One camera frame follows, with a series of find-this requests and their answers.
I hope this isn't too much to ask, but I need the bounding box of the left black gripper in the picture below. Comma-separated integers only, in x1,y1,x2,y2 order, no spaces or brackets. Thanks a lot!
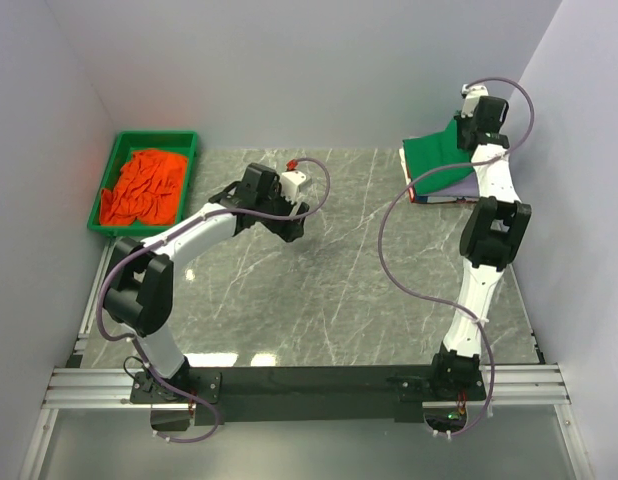
256,180,309,242

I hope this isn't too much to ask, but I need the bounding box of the green t-shirt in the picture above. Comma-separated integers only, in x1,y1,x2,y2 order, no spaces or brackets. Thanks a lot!
402,119,475,195

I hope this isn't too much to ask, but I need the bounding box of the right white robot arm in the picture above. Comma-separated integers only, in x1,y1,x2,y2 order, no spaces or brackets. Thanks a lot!
427,86,532,400

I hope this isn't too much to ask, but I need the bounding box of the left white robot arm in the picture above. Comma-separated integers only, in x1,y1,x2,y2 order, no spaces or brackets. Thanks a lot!
96,160,311,402

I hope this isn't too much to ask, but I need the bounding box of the stack of folded shirts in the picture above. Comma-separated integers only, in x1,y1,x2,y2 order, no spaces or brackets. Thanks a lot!
398,147,480,205

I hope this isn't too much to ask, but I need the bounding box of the folded purple t-shirt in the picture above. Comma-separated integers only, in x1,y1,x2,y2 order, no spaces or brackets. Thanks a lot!
430,173,480,201

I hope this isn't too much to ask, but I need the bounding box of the orange t-shirt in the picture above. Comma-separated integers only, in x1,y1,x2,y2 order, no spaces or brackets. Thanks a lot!
99,148,188,226

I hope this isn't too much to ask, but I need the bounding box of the green plastic bin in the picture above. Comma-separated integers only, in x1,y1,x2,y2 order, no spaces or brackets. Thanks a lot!
87,130,199,237

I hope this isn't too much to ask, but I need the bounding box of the black base beam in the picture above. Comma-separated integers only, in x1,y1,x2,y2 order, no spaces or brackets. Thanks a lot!
128,364,490,431

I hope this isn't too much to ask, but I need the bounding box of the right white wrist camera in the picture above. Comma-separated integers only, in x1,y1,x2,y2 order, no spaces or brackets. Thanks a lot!
460,83,489,118

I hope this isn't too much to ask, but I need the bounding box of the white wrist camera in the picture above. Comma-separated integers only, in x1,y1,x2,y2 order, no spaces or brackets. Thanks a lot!
279,159,311,204
460,83,489,118

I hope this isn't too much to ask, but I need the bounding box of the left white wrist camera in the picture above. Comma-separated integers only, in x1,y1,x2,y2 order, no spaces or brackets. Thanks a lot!
279,159,311,204

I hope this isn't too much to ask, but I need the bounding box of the aluminium rail frame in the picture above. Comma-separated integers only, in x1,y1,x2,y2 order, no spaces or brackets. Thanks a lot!
43,234,594,479

